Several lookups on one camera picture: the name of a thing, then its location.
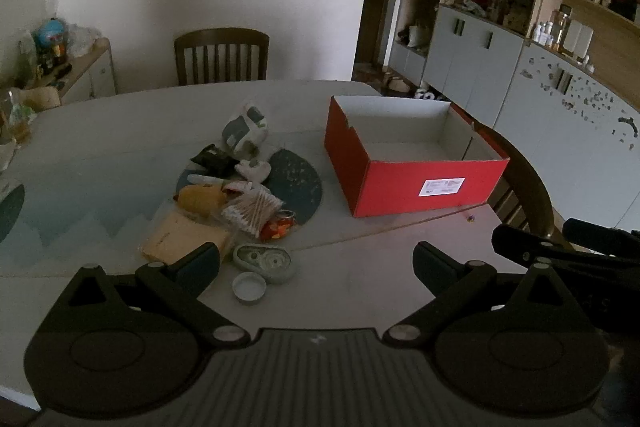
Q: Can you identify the glass jar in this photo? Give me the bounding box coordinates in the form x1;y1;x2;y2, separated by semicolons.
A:
0;87;37;148

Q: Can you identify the yellow plush toy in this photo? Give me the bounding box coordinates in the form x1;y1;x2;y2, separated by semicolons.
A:
175;184;226;215

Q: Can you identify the small white figurine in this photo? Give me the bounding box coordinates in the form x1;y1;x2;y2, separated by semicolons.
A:
235;159;272;182

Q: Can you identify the white wooden sideboard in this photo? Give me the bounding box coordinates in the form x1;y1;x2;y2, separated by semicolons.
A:
25;38;118;108

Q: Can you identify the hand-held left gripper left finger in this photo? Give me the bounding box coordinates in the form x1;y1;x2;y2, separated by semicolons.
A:
52;242;251;349

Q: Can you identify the dark wooden slatted chair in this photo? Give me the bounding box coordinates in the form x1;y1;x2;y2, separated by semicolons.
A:
174;28;270;86

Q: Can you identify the beige paper bag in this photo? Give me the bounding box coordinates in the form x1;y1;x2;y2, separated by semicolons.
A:
22;86;62;110

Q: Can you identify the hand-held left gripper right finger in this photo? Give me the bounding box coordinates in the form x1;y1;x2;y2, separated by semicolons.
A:
382;242;590;344

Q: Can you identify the grey wooden wall cabinet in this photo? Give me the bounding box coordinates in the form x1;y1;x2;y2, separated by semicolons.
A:
390;0;640;233

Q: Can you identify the small black packet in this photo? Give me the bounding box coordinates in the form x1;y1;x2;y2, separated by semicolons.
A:
190;144;240;180

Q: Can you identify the curved-back wooden chair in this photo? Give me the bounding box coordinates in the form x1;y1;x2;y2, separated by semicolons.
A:
467;117;556;240

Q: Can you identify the dark round placemat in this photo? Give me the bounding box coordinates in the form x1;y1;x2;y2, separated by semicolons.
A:
176;148;323;225
0;182;26;244

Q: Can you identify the blue globe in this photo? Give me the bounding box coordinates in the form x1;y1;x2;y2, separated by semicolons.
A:
35;18;68;54

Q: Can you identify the small orange can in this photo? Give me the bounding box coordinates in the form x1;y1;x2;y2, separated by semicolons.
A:
260;209;297;242

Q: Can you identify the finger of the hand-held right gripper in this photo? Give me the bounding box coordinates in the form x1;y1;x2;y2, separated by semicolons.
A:
491;223;576;269
562;218;640;256

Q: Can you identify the red cardboard box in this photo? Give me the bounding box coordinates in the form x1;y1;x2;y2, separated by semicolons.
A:
324;95;511;219

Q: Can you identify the white bottle cap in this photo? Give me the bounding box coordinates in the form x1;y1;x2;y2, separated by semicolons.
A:
232;272;267;306

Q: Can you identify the white green plastic bag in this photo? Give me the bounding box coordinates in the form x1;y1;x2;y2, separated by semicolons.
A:
221;103;269;158

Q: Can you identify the pack of cotton swabs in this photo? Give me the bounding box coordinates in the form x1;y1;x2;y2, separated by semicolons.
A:
220;186;283;239

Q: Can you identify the clear plastic bag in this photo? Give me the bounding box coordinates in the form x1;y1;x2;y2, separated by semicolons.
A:
65;24;99;58

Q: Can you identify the grey correction tape dispenser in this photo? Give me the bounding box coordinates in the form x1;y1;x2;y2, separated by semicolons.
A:
232;243;297;285

